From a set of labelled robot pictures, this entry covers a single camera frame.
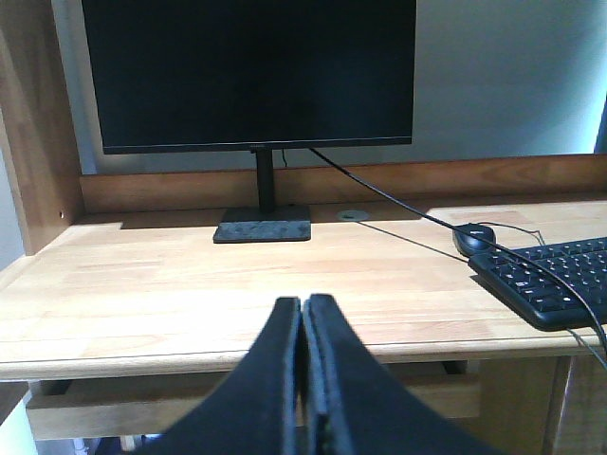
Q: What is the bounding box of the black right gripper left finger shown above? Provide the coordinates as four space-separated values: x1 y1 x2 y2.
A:
137 298 301 454

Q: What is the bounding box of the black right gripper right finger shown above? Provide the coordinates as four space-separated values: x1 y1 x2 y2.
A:
303 294 496 454

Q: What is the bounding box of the wooden desk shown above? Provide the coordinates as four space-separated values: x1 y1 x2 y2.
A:
1 1 606 454

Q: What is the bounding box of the black computer mouse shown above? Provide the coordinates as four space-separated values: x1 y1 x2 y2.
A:
452 223 496 257

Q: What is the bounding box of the black keyboard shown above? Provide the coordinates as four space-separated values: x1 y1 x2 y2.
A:
469 237 606 331

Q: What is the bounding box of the black computer monitor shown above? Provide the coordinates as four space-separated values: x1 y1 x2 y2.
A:
82 0 417 244

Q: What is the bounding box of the black monitor cable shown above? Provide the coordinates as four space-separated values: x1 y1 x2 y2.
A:
307 147 607 371

